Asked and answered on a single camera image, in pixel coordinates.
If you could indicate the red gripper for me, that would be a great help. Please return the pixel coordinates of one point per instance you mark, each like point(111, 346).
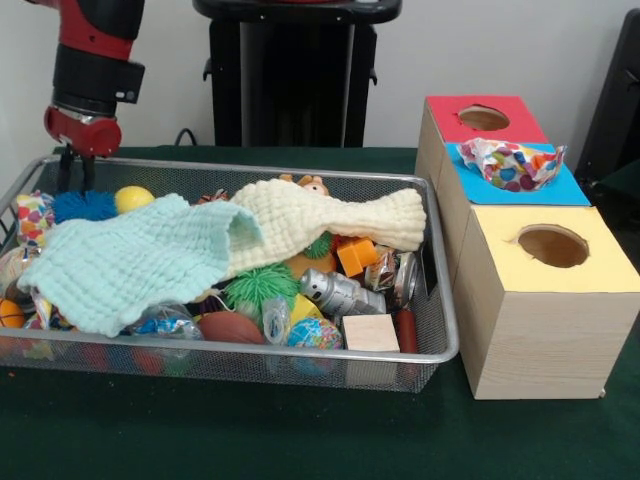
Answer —
point(85, 137)

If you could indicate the polka dot cloth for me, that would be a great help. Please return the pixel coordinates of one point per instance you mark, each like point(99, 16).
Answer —
point(510, 167)
point(32, 220)

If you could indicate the silver mesh bin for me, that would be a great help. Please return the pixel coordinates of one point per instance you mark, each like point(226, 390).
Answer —
point(225, 371)

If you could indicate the wooden box with three holes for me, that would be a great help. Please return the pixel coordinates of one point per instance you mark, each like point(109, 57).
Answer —
point(540, 340)

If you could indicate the blue spiky ball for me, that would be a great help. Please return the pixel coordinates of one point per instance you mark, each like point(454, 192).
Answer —
point(85, 206)

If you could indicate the yellow ball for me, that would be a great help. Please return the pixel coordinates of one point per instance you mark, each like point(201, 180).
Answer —
point(134, 198)

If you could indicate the mint green waffle cloth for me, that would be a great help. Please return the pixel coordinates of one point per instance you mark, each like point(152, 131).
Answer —
point(125, 260)

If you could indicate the green spiky ball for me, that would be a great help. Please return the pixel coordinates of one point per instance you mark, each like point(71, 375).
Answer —
point(260, 290)

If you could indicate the brown toy football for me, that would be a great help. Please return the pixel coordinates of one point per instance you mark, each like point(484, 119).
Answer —
point(230, 327)

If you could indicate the cream waffle cloth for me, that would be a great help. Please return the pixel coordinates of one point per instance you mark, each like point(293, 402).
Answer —
point(310, 215)

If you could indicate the globe print ball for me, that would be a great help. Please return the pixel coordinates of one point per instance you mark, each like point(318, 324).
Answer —
point(315, 334)

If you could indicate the silver toy robot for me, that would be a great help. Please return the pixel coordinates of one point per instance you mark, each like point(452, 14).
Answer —
point(340, 295)

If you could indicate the plain wooden cube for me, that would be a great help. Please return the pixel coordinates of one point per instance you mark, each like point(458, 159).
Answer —
point(371, 334)

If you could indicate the dark green tablecloth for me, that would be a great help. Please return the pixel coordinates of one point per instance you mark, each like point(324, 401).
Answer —
point(300, 440)

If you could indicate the black chair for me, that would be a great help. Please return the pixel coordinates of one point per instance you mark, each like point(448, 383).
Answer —
point(620, 100)

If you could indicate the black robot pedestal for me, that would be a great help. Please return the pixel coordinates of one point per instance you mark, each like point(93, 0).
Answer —
point(290, 90)

